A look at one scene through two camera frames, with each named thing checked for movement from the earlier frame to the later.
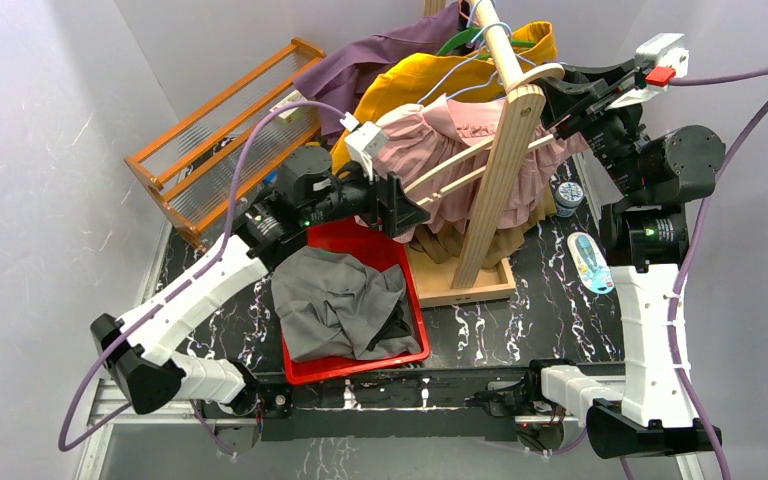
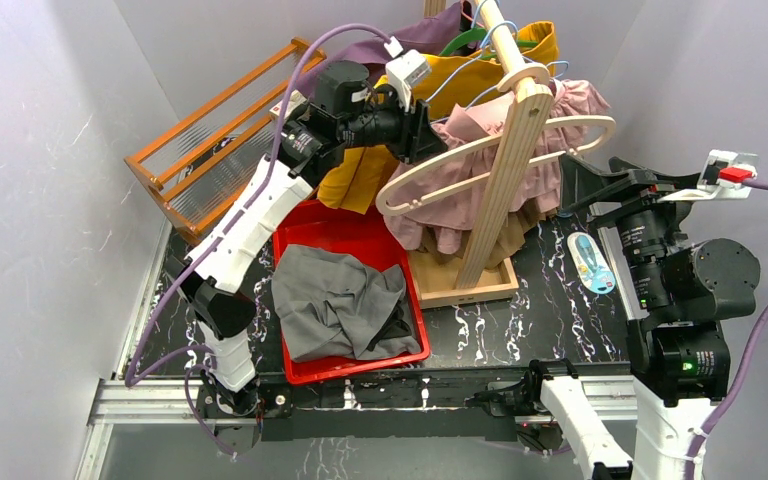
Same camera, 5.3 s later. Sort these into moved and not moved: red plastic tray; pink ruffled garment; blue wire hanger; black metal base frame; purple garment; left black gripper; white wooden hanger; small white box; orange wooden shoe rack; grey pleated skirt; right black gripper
Moved: right black gripper; blue wire hanger; left black gripper; pink ruffled garment; white wooden hanger
Not moved: small white box; red plastic tray; orange wooden shoe rack; black metal base frame; grey pleated skirt; purple garment
